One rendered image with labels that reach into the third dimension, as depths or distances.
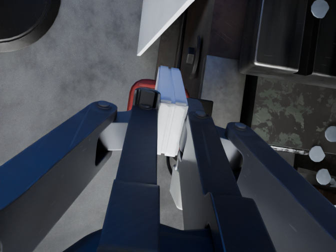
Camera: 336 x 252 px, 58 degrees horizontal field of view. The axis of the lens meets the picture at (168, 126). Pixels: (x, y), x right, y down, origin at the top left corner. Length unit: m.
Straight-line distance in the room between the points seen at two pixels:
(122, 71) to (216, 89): 0.68
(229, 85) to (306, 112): 0.12
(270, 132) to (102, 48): 0.77
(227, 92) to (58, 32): 0.81
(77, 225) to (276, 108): 0.84
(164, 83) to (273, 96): 0.29
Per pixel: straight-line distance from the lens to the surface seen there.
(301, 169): 1.17
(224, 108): 0.43
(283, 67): 0.39
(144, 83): 0.29
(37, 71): 1.12
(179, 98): 0.15
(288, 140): 0.45
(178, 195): 0.45
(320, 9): 0.43
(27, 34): 1.13
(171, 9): 0.72
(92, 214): 1.10
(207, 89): 0.42
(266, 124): 0.44
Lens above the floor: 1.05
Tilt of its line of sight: 85 degrees down
